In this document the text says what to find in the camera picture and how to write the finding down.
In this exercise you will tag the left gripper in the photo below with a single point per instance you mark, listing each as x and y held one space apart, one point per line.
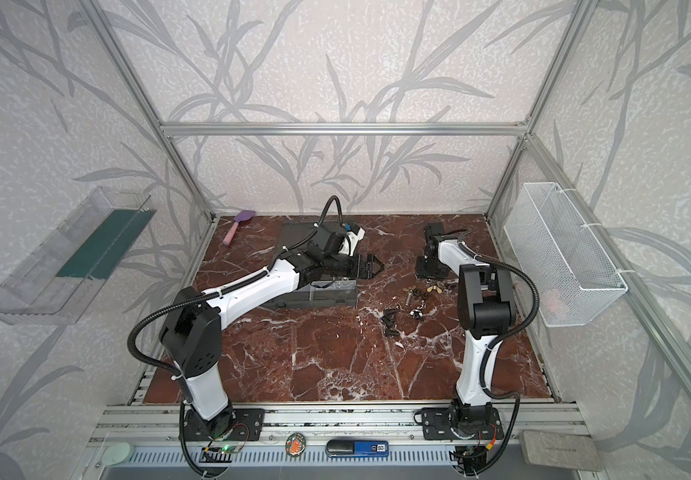
360 265

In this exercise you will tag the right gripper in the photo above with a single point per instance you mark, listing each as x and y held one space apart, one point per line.
431 266

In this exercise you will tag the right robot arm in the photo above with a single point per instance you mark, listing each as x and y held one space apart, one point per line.
486 308

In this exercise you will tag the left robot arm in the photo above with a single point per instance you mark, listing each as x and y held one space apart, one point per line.
192 334

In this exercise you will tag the grey plastic organizer box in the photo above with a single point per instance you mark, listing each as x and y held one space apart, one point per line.
325 293

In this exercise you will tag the purple pink brush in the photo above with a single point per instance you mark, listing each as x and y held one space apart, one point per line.
240 218

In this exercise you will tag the round orange badge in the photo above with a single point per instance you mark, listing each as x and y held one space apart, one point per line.
296 445

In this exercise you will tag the blue black usb device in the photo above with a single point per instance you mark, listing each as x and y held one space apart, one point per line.
353 448

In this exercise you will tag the grey foam pad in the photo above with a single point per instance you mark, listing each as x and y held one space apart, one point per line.
565 451

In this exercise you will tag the white round knob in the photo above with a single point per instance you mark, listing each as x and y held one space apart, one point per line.
117 454

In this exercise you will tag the white wire mesh basket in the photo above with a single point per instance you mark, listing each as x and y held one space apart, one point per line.
556 247

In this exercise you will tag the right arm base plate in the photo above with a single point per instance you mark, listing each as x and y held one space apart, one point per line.
460 423

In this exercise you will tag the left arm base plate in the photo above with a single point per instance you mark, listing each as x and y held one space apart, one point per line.
237 424

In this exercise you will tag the clear wall shelf tray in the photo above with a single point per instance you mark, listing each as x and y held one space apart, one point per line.
57 283

